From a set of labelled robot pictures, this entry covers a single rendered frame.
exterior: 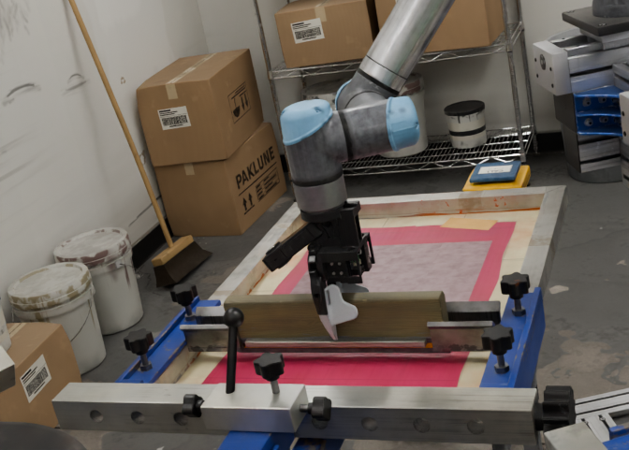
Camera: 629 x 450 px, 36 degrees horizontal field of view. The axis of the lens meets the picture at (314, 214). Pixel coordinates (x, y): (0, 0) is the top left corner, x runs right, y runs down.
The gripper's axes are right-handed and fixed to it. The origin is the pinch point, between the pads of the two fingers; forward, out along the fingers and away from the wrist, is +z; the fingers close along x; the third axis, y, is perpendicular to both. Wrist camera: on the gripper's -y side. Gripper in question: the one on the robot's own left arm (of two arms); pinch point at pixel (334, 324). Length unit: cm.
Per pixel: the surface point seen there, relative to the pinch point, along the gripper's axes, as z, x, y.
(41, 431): -30, -72, 4
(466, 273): 5.5, 27.9, 14.7
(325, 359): 5.5, -1.4, -2.2
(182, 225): 94, 277, -190
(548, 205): 2, 49, 27
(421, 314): -2.3, -1.6, 14.7
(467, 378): 5.5, -6.6, 21.4
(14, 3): -33, 210, -200
